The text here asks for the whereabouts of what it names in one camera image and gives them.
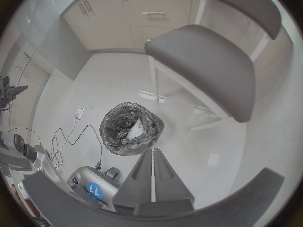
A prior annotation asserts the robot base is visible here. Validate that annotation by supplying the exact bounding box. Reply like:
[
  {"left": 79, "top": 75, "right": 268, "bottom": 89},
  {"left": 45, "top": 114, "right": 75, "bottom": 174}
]
[{"left": 67, "top": 166, "right": 122, "bottom": 209}]

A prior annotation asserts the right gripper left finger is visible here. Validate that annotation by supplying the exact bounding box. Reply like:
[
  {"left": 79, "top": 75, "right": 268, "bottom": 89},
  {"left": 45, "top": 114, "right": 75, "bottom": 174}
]
[{"left": 112, "top": 148, "right": 152, "bottom": 209}]

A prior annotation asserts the crumpled black plastic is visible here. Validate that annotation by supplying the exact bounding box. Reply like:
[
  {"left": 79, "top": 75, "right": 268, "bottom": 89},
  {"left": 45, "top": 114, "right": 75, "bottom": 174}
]
[{"left": 117, "top": 128, "right": 134, "bottom": 146}]

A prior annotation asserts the white cable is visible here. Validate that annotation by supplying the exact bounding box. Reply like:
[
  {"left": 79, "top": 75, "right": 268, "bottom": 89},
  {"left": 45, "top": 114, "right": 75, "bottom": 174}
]
[{"left": 51, "top": 116, "right": 79, "bottom": 172}]

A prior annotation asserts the grey padded chair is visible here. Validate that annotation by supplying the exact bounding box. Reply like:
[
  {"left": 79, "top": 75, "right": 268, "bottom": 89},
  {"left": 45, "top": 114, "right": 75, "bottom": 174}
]
[{"left": 144, "top": 0, "right": 294, "bottom": 131}]

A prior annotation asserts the black cable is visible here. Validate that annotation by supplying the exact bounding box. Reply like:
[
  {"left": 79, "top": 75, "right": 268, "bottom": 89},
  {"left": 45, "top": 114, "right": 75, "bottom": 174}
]
[
  {"left": 7, "top": 127, "right": 41, "bottom": 146},
  {"left": 52, "top": 124, "right": 104, "bottom": 172}
]

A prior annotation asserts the black plastic bag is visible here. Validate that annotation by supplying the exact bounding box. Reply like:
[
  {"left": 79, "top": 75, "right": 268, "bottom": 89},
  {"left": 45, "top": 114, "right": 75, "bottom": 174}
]
[{"left": 99, "top": 101, "right": 164, "bottom": 156}]

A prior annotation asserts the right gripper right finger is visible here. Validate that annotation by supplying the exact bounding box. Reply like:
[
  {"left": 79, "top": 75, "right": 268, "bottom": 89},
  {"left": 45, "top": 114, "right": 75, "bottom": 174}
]
[{"left": 153, "top": 147, "right": 195, "bottom": 211}]

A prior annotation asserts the clear printed wrapper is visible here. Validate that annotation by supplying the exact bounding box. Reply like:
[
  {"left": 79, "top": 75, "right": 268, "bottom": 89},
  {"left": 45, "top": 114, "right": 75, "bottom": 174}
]
[{"left": 127, "top": 119, "right": 145, "bottom": 139}]

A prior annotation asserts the white wardrobe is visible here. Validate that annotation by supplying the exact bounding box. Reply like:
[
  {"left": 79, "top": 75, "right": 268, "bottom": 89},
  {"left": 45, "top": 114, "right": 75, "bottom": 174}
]
[{"left": 60, "top": 0, "right": 202, "bottom": 53}]

